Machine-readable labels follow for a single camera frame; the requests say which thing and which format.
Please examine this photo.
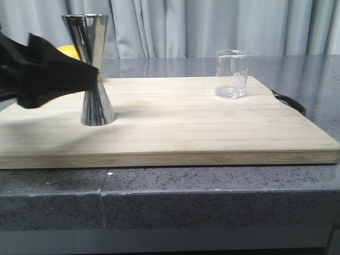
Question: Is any steel hourglass jigger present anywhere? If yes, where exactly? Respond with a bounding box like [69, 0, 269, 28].
[62, 14, 116, 126]

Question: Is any clear glass beaker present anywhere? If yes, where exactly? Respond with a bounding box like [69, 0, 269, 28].
[215, 49, 250, 99]

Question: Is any black board handle strap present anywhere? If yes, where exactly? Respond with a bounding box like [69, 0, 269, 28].
[270, 89, 307, 116]

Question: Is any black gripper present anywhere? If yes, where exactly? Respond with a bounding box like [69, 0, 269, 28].
[1, 32, 98, 109]

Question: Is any grey curtain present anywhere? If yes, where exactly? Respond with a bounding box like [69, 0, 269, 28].
[1, 1, 339, 58]

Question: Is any yellow lemon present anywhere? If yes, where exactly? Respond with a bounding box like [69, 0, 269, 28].
[57, 45, 80, 60]

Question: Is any wooden cutting board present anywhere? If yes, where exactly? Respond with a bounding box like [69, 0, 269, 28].
[1, 77, 339, 169]

